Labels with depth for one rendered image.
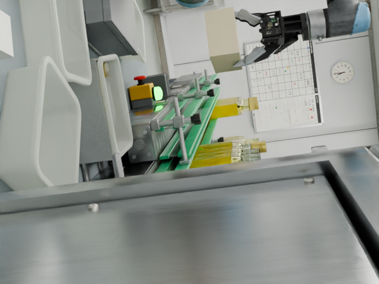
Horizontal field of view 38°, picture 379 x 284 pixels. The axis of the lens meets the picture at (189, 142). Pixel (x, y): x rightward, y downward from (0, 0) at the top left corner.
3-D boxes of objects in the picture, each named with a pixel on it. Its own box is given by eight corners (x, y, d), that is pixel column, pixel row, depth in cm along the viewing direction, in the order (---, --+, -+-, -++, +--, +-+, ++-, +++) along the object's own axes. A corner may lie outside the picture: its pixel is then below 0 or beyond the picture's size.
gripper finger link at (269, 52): (246, 52, 144) (270, 30, 144) (246, 54, 146) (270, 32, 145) (258, 65, 143) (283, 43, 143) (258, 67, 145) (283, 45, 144)
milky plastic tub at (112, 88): (80, 165, 120) (119, 160, 119) (60, 62, 116) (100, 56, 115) (100, 149, 137) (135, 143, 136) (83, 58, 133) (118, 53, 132)
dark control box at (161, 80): (145, 98, 205) (167, 96, 204) (142, 78, 203) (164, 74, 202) (149, 96, 213) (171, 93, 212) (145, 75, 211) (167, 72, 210)
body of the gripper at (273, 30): (256, 12, 139) (305, 4, 137) (258, 24, 147) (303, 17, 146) (260, 41, 138) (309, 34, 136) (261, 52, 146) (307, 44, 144)
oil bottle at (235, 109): (198, 120, 256) (259, 112, 253) (197, 109, 255) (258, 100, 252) (199, 119, 262) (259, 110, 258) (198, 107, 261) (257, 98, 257)
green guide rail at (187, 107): (154, 132, 141) (185, 128, 140) (154, 128, 141) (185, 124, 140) (204, 77, 312) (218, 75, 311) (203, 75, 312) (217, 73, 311)
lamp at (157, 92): (153, 101, 178) (162, 100, 177) (150, 88, 177) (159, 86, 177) (155, 100, 182) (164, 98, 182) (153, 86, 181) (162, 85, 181)
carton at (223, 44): (203, 11, 140) (233, 7, 139) (210, 32, 156) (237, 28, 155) (209, 56, 138) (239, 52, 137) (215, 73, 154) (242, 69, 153)
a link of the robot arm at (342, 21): (362, 6, 144) (368, 36, 143) (320, 13, 146) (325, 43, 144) (367, -8, 137) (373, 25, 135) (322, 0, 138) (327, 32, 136)
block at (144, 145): (128, 164, 138) (156, 161, 138) (122, 128, 137) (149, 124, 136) (131, 162, 142) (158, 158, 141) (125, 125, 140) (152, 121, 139)
